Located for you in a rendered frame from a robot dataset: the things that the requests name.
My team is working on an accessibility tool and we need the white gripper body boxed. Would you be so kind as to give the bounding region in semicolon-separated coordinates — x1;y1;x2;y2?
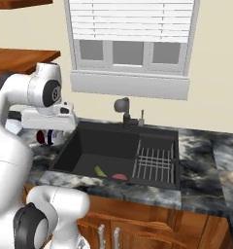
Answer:
20;107;80;132

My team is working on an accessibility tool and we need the dark sink basin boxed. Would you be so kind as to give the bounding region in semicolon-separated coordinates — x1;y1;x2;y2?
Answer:
48;120;182;191

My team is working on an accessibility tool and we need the white mug red blue print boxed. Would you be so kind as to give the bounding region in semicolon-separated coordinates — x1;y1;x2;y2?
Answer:
36;128;66;147

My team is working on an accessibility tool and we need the white mug black rim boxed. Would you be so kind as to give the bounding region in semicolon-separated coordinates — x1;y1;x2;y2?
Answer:
5;111;24;135

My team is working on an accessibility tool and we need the brown wooden shelf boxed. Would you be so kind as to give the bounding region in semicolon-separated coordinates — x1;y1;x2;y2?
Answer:
0;0;54;10
0;47;62;76

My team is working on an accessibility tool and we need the green vegetable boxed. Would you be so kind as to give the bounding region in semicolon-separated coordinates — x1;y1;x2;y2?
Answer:
94;165;109;179

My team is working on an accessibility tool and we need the dark grey tap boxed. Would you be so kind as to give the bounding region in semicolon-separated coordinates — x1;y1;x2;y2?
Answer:
113;96;147;130

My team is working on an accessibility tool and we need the red round food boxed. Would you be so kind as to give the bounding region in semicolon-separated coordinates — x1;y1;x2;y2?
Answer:
111;173;129;182

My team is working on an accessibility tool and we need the white framed window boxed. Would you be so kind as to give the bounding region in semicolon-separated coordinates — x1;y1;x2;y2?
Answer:
63;0;201;102

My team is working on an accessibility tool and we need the wooden cupboard door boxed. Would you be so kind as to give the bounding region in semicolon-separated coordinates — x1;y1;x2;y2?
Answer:
110;221;207;249
77;219;112;249

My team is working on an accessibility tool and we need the wooden drawer front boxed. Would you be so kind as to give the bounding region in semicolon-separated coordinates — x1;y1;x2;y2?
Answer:
84;194;183;233

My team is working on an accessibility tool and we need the white window blind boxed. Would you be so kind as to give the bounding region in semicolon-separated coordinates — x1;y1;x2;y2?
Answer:
69;0;195;44

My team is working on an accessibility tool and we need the grey wire sink rack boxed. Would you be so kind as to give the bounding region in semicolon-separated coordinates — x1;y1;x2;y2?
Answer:
131;138;177;185

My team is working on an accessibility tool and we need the silver cupboard handle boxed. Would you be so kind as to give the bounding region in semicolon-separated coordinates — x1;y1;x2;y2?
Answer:
97;224;106;249
113;227;121;249

